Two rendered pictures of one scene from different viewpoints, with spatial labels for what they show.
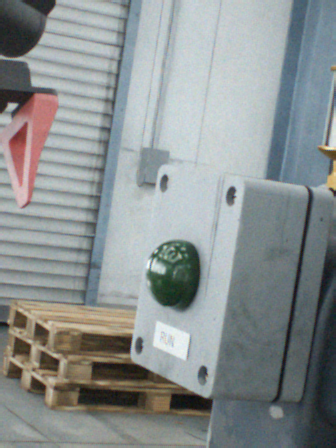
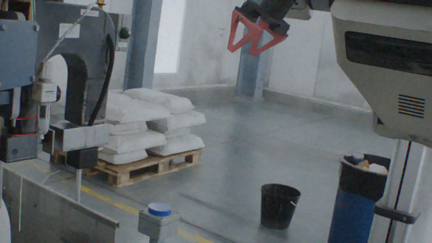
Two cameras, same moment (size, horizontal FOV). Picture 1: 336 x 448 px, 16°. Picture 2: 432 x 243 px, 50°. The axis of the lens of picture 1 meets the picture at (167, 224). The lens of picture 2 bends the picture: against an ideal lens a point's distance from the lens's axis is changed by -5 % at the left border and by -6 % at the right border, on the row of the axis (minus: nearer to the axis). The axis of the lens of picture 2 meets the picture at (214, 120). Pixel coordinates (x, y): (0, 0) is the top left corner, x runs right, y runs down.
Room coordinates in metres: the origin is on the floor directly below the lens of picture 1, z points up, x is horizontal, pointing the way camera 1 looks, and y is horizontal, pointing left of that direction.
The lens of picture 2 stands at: (1.66, -0.36, 1.33)
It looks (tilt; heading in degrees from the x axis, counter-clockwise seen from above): 11 degrees down; 151
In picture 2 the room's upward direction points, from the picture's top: 8 degrees clockwise
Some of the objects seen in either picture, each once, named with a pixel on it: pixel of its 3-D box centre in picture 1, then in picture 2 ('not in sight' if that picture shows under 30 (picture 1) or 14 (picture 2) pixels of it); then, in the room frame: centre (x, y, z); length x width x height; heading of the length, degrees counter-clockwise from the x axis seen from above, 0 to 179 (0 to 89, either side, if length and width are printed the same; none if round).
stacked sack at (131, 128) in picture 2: not in sight; (106, 119); (-2.23, 0.78, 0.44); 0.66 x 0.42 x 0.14; 23
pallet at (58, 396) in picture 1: (126, 383); not in sight; (6.60, 0.09, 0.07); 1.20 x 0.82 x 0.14; 116
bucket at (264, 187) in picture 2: not in sight; (277, 206); (-0.92, 1.70, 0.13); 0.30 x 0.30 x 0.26
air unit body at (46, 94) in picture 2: not in sight; (44, 100); (0.69, -0.21, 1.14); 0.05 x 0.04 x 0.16; 118
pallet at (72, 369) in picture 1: (133, 358); not in sight; (6.61, 0.07, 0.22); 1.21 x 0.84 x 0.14; 118
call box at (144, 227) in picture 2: not in sight; (158, 222); (0.58, 0.12, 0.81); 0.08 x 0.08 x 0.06; 28
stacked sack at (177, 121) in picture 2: not in sight; (170, 117); (-2.38, 1.44, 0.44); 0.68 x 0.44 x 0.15; 118
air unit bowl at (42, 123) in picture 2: not in sight; (42, 118); (0.70, -0.21, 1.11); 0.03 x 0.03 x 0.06
